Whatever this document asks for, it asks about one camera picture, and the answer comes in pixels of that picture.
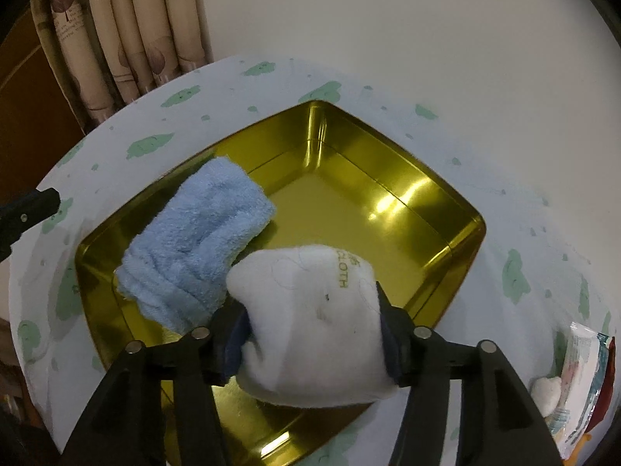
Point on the gold metal tray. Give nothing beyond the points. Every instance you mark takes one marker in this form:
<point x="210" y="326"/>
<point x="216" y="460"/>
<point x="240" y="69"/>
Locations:
<point x="339" y="204"/>

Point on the brown wooden cabinet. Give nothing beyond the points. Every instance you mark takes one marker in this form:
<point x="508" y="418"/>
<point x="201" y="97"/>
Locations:
<point x="29" y="107"/>

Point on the cloud print tablecloth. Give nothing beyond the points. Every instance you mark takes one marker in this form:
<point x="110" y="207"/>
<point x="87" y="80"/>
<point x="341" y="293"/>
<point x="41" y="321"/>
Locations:
<point x="509" y="301"/>

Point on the light blue towel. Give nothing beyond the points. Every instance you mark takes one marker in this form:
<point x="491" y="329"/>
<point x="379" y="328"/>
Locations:
<point x="194" y="242"/>

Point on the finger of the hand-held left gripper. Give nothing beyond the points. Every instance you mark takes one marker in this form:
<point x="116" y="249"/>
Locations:
<point x="29" y="213"/>

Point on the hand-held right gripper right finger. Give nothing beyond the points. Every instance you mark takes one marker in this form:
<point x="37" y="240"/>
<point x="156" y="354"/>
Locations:
<point x="390" y="349"/>

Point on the small white fluffy pompom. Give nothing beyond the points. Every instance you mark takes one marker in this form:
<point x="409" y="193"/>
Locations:
<point x="546" y="393"/>

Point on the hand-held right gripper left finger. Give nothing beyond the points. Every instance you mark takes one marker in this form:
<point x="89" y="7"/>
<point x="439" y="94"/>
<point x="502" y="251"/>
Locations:
<point x="232" y="349"/>

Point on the white sock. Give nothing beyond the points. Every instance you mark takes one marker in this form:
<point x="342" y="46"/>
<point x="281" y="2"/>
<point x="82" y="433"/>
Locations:
<point x="310" y="325"/>

